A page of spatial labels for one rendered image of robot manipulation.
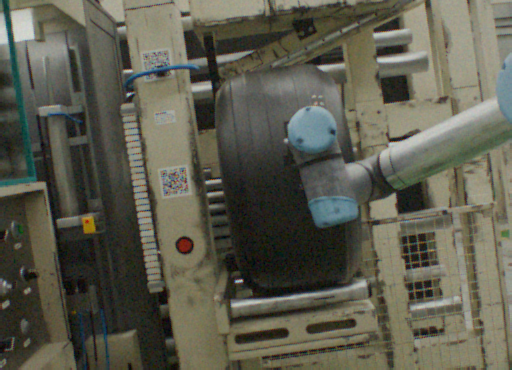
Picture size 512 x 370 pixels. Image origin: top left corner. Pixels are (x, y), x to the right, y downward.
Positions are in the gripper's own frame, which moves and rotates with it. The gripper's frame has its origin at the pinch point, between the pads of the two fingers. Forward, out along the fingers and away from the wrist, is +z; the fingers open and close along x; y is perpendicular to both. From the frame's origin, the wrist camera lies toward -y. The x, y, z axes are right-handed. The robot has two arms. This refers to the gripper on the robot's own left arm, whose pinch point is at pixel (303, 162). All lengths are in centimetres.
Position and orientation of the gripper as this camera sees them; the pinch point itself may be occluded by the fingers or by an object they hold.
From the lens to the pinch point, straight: 134.0
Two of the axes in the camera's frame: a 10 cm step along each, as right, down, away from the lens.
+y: -1.4, -9.9, 0.7
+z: 0.3, 0.7, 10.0
